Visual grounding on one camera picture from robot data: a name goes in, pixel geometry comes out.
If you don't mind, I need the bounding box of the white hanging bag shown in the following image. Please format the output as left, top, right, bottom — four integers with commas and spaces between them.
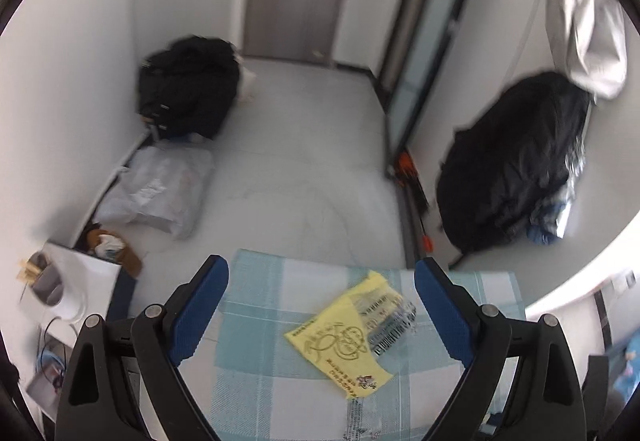
546, 0, 628, 100

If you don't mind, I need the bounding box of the grey plastic parcel bag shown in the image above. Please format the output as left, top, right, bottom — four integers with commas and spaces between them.
94, 142, 214, 239

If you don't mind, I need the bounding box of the black cable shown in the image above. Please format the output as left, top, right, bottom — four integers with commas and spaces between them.
38, 314, 76, 372

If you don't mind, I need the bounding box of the glass sliding door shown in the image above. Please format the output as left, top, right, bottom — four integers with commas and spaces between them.
374, 0, 465, 166

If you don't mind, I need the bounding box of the clear printed bread bag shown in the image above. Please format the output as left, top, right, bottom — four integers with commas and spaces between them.
355, 287, 416, 357

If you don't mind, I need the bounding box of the silver folded umbrella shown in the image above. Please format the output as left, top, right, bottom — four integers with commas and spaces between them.
526, 130, 586, 245

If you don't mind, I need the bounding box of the yellow wrapper with drawing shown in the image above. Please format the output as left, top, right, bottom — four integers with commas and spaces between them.
285, 271, 393, 399

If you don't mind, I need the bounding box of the black hanging jacket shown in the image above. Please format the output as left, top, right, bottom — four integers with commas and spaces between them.
436, 71, 591, 256

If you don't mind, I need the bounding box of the teal plaid tablecloth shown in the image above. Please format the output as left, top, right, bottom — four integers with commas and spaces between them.
177, 247, 526, 441

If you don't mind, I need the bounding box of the white side cabinet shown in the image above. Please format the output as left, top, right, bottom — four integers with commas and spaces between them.
18, 242, 137, 421

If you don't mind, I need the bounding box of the orange black tool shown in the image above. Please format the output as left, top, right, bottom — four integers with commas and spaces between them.
395, 151, 434, 253

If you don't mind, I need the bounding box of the black backpack on floor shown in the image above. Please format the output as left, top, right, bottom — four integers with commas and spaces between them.
137, 35, 241, 140

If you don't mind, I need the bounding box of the grey chopstick holder cup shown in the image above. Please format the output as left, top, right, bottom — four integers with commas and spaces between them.
17, 251, 64, 307

